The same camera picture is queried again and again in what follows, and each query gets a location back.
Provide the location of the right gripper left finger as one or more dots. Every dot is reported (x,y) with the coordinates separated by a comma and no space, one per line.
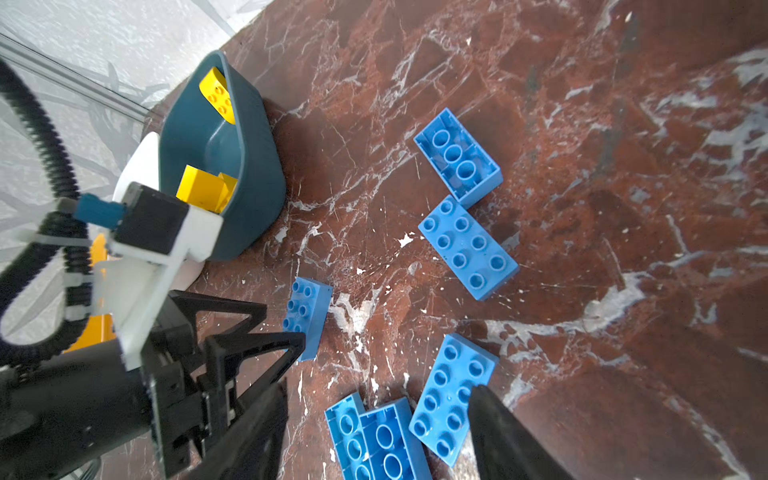
(252,448)

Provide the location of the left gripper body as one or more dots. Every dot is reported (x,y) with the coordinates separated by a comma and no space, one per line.
(189,397)

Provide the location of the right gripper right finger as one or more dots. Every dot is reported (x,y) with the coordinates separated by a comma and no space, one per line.
(504,447)

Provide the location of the yellow lego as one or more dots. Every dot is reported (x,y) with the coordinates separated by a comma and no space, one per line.
(206,191)
(214,89)

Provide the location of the blue lego brick pair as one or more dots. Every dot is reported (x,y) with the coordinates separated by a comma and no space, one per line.
(376,444)

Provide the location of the blue lego cluster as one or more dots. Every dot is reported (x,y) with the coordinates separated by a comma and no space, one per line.
(463,165)

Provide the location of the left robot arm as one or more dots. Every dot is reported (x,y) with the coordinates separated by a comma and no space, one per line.
(67,400)

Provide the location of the white plastic bin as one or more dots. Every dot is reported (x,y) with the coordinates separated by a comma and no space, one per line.
(143,168)

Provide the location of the teal plastic bin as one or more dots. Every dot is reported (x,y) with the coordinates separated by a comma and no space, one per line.
(194,134)

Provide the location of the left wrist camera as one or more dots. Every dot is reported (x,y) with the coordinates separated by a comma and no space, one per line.
(149,235)

